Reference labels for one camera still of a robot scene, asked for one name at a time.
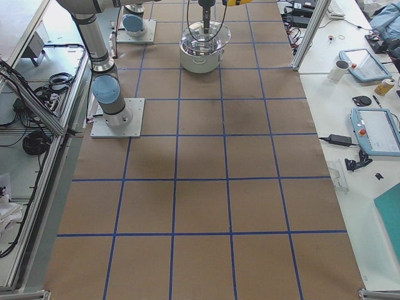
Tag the black electronics box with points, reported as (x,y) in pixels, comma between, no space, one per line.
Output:
(302,10)

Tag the white paper cup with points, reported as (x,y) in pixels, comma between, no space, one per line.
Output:
(338,70)

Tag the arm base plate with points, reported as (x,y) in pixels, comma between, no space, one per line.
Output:
(148,37)
(126,124)

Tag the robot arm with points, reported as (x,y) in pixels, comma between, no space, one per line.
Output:
(105,85)
(132,20)

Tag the black round disc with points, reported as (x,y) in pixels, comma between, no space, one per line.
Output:
(362,101)

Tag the teach pendant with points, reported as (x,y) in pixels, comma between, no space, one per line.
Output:
(375,131)
(364,65)

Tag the clear plastic holder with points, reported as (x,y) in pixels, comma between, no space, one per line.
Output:
(337,176)

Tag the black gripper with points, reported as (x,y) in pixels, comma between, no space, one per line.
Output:
(205,12)

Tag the yellow corn cob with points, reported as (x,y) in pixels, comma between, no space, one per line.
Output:
(235,2)

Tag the aluminium frame post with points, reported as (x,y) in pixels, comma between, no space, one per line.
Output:
(316,18)

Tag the black power brick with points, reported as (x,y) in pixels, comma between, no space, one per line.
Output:
(338,140)

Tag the mint green electric pot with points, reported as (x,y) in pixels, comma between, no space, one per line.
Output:
(202,53)

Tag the lower teach pendant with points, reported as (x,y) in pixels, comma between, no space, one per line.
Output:
(375,131)

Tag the upper teach pendant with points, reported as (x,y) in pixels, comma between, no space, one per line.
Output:
(364,65)

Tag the yellow drink can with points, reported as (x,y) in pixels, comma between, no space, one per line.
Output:
(384,86)

